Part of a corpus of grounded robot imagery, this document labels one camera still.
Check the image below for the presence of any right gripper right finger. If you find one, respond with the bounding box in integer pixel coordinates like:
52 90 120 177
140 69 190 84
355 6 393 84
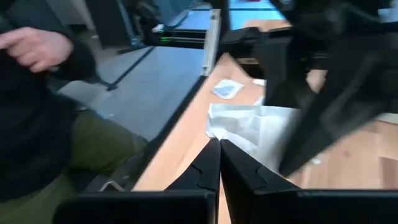
221 139 301 224

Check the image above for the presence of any silver aluminium bar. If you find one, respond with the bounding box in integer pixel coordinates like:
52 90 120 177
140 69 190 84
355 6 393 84
201 8 222 77

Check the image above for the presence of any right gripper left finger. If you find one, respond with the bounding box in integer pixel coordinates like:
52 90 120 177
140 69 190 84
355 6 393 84
166 139 221 224

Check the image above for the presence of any black computer with green light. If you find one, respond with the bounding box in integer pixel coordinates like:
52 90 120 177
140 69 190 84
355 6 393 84
146 26 208 50

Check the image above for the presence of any person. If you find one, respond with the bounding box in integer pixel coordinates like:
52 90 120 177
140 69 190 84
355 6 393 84
0 0 149 224

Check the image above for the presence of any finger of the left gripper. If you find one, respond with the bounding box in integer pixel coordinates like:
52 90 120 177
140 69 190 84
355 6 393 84
278 55 398 177
264 67 312 108

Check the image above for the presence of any person's hand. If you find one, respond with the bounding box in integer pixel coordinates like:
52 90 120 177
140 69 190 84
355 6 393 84
0 26 75 74

